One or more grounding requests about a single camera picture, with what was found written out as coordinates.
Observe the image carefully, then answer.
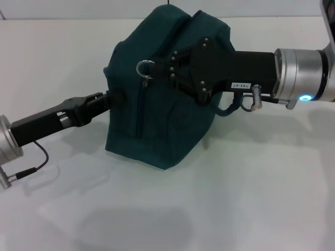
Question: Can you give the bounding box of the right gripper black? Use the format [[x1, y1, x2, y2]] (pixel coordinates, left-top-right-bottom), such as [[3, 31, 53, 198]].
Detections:
[[151, 37, 277, 105]]

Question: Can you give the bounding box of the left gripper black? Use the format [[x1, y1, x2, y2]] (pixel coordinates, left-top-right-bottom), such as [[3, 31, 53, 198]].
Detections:
[[10, 90, 126, 147]]

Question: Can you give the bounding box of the dark teal insulated lunch bag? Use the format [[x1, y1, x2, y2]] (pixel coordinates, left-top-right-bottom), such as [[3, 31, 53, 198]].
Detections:
[[103, 6, 238, 170]]

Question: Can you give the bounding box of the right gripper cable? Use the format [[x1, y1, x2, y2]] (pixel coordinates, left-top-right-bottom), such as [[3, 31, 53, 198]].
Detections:
[[230, 84, 297, 113]]

